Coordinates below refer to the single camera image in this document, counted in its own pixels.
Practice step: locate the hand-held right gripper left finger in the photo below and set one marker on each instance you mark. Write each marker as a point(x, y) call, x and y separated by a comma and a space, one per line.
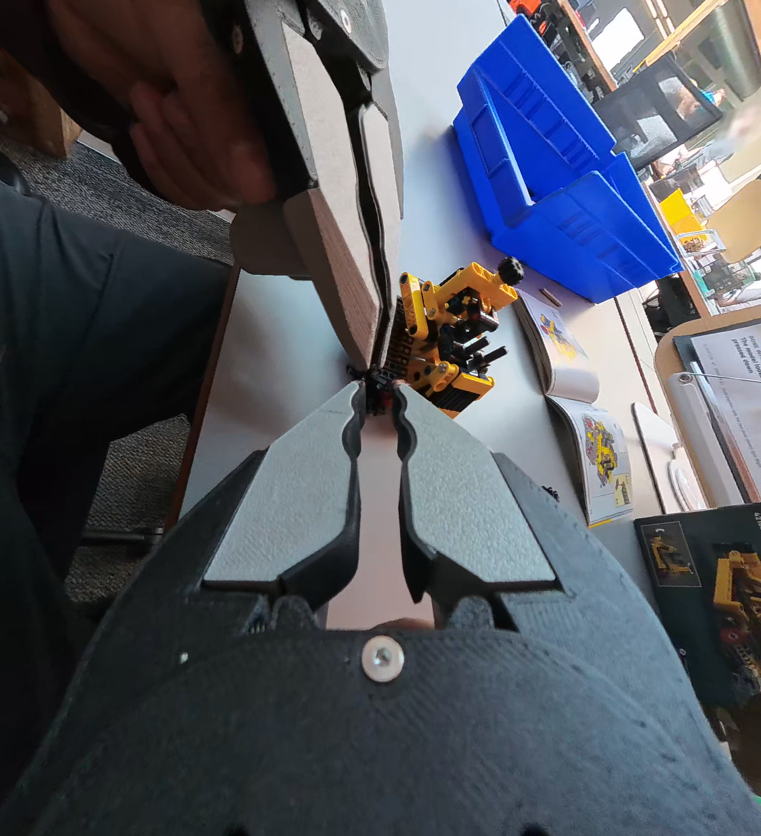
point(282, 509)

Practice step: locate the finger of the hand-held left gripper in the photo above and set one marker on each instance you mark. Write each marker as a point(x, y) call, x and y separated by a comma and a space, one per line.
point(335, 196)
point(387, 196)

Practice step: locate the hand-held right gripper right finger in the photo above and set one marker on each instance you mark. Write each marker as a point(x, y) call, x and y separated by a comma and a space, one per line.
point(472, 509)

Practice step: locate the yellow black lego model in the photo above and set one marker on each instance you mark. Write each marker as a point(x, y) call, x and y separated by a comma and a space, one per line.
point(446, 307)

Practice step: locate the open lego instruction booklet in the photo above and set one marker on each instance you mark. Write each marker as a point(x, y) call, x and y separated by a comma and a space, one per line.
point(606, 450)

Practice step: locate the dark lego set box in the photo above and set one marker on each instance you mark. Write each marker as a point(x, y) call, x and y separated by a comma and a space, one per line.
point(713, 620)

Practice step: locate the person's left hand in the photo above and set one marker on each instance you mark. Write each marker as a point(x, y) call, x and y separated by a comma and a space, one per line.
point(178, 130)

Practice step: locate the blue plastic bin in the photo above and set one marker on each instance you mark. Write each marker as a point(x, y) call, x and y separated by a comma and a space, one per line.
point(550, 163)

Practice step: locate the black computer monitor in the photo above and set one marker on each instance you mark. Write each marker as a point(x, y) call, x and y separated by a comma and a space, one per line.
point(622, 111)

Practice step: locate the yellow storage bin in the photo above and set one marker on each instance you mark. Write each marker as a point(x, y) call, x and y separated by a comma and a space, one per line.
point(677, 209)

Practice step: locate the round wooden table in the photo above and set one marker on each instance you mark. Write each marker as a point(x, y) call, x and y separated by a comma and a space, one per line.
point(713, 318)

